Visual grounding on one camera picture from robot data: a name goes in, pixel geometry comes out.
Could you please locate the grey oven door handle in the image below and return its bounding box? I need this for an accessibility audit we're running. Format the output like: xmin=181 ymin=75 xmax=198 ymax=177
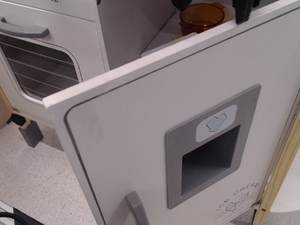
xmin=0 ymin=16 xmax=50 ymax=38

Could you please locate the black braided cable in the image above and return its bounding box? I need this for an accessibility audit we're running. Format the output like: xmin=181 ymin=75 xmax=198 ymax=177
xmin=0 ymin=210 xmax=29 ymax=225

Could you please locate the amber transparent plastic pot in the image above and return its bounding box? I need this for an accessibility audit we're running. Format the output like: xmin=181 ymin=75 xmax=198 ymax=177
xmin=179 ymin=2 xmax=226 ymax=36

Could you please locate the grey ice dispenser recess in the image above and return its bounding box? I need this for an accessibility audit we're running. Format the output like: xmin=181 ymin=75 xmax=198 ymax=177
xmin=165 ymin=84 xmax=261 ymax=209

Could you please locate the white toy fridge door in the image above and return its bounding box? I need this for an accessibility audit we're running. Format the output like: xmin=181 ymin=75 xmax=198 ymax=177
xmin=43 ymin=0 xmax=300 ymax=225

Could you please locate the grey fridge door handle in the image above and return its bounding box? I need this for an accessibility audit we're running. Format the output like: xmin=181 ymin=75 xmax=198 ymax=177
xmin=125 ymin=190 xmax=150 ymax=225

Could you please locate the white toy oven door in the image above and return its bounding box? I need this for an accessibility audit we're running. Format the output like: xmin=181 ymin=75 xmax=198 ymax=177
xmin=0 ymin=0 xmax=108 ymax=124

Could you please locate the grey kitchen foot block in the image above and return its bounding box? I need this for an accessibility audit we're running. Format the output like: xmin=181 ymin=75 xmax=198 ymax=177
xmin=19 ymin=121 xmax=44 ymax=148

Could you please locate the wooden side frame post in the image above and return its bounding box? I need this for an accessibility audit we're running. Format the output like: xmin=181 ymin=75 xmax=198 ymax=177
xmin=252 ymin=105 xmax=300 ymax=225

